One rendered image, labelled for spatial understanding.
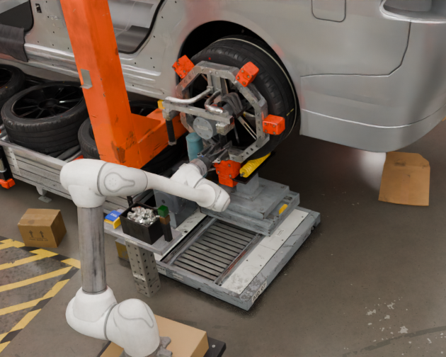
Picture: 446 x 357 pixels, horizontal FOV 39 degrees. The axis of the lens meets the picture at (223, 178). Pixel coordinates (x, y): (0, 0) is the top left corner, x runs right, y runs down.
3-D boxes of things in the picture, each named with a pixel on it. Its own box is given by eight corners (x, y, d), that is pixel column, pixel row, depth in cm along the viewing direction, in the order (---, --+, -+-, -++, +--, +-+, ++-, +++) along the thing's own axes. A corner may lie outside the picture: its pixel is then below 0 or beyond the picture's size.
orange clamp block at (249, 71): (253, 81, 321) (260, 69, 314) (244, 88, 316) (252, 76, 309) (242, 71, 321) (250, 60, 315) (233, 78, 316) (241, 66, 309)
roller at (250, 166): (273, 154, 368) (272, 145, 365) (246, 180, 349) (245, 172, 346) (265, 151, 371) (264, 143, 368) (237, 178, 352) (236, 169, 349)
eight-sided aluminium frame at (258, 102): (272, 164, 342) (265, 72, 311) (265, 171, 338) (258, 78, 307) (191, 142, 370) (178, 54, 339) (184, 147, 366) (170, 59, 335)
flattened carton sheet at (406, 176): (430, 157, 432) (430, 153, 431) (428, 207, 390) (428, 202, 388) (385, 154, 441) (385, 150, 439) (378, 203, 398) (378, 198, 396)
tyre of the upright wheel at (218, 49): (277, 161, 375) (321, 80, 326) (255, 182, 360) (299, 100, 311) (190, 97, 388) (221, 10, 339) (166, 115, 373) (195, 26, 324)
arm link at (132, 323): (150, 362, 257) (140, 326, 244) (111, 352, 264) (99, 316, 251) (167, 331, 269) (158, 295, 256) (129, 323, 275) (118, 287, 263)
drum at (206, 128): (237, 124, 341) (235, 100, 333) (214, 143, 328) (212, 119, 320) (216, 118, 348) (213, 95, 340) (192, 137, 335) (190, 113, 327)
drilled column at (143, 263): (161, 286, 357) (149, 229, 333) (150, 297, 351) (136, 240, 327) (148, 280, 362) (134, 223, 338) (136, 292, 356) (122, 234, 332)
